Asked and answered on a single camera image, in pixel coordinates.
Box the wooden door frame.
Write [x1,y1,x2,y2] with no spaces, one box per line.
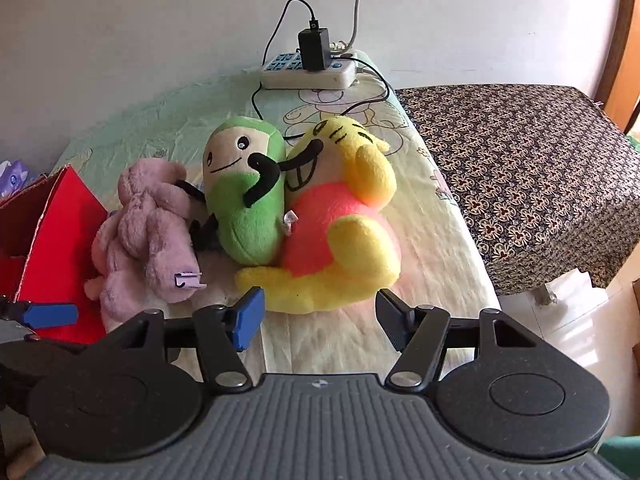
[595,0,640,136]

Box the purple plush toy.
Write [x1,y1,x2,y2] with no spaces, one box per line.
[84,157,208,333]

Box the dark floral patterned cloth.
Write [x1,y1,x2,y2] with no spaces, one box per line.
[395,82,640,296]

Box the black cable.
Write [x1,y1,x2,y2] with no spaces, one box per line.
[250,0,392,142]

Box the teal fabric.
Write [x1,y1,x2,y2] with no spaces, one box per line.
[597,435,640,480]

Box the white power strip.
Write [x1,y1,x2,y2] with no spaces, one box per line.
[261,49,361,90]

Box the pale green cartoon sheet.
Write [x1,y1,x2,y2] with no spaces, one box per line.
[50,50,501,376]

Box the green plush toy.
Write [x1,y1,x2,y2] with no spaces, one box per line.
[175,116,287,267]

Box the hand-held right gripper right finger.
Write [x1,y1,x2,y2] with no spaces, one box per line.
[375,287,549,391]

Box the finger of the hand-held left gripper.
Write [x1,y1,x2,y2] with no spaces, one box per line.
[0,295,79,332]

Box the black power adapter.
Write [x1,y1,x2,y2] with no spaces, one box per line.
[298,20,332,73]

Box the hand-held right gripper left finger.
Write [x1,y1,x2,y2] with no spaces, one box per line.
[102,287,266,394]

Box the white cabinet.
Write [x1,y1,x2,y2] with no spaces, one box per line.
[497,270,640,441]

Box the yellow plush toy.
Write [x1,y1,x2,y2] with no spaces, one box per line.
[235,114,403,317]

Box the red cardboard box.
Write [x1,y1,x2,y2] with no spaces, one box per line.
[0,165,113,346]

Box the purple plastic bag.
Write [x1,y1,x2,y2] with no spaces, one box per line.
[0,159,38,200]

